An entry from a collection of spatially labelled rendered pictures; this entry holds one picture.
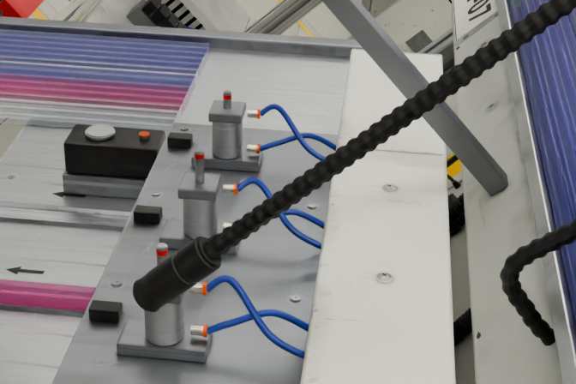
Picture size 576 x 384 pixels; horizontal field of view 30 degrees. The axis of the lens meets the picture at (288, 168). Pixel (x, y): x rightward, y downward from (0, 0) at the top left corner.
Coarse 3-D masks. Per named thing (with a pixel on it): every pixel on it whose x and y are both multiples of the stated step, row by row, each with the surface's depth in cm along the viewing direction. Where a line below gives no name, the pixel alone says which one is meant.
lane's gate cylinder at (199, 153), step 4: (200, 148) 67; (196, 152) 67; (200, 152) 67; (196, 156) 67; (200, 156) 67; (196, 160) 67; (200, 160) 67; (196, 164) 67; (200, 164) 67; (196, 168) 67; (200, 168) 67; (196, 172) 67; (200, 172) 67; (204, 172) 68; (196, 176) 68; (200, 176) 68; (204, 176) 68; (196, 180) 68; (200, 180) 68; (204, 180) 68
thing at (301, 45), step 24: (0, 24) 116; (24, 24) 116; (48, 24) 116; (72, 24) 116; (96, 24) 116; (120, 24) 117; (240, 48) 114; (264, 48) 114; (288, 48) 114; (312, 48) 114; (336, 48) 113; (360, 48) 113
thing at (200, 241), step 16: (192, 240) 50; (176, 256) 50; (192, 256) 50; (208, 256) 50; (160, 272) 50; (176, 272) 50; (192, 272) 50; (208, 272) 50; (144, 288) 51; (160, 288) 50; (176, 288) 50; (144, 304) 51; (160, 304) 51
